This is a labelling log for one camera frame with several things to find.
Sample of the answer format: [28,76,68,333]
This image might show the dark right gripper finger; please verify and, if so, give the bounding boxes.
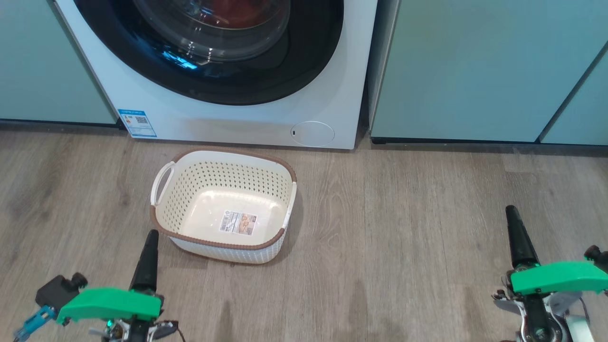
[505,205,541,271]

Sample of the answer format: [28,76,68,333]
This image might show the round white filter flap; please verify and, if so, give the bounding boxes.
[291,121,335,147]

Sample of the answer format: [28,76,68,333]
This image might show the white washing machine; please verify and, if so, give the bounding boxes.
[53,0,379,150]

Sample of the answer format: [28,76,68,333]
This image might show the product label sticker in basket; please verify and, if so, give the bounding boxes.
[218,210,257,235]

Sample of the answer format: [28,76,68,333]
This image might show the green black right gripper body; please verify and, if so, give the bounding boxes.
[492,261,608,342]

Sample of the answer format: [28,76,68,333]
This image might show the blue white energy label sticker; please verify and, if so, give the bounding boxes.
[118,109,157,139]

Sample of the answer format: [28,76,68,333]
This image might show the left arm cable blue connector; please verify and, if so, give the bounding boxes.
[13,305,57,342]

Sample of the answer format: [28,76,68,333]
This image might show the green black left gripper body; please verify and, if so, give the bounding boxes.
[56,287,179,342]

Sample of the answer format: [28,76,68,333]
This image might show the black round washing machine door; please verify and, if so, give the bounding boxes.
[74,0,345,106]

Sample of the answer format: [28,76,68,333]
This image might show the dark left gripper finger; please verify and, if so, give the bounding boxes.
[129,230,160,293]

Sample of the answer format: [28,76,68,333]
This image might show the teal cabinet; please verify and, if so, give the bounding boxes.
[368,0,608,144]
[539,43,608,145]
[0,0,118,128]

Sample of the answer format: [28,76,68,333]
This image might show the cream perforated laundry basket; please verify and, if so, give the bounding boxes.
[150,146,298,265]

